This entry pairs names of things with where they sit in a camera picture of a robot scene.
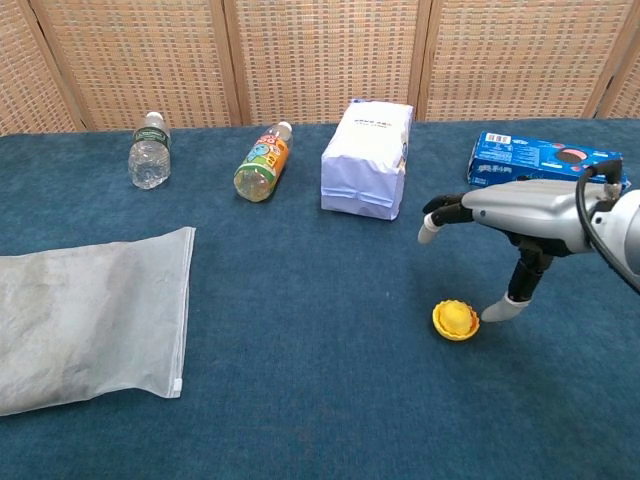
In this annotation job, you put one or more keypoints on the blue Oreo cookie box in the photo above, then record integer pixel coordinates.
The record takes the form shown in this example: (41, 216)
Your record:
(520, 162)

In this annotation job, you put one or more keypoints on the orange drink bottle cartoon label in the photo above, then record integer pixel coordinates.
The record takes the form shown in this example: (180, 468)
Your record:
(262, 167)

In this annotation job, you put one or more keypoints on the frosted zip bag grey cloth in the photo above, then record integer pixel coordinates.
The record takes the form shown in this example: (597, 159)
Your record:
(85, 320)

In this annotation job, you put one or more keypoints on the yellow silicone cup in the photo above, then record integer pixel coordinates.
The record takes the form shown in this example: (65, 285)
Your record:
(440, 327)

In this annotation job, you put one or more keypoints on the white paper bag package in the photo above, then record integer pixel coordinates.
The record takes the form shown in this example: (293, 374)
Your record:
(367, 160)

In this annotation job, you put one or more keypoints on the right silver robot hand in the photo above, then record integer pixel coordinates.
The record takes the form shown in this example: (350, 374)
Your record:
(525, 212)

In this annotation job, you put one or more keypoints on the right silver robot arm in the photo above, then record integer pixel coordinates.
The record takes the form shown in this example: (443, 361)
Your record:
(620, 232)

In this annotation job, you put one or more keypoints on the clear water bottle green label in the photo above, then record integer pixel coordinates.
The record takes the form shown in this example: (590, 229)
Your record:
(149, 160)

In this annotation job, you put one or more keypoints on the woven rattan folding screen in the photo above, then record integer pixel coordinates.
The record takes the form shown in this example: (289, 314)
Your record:
(320, 55)

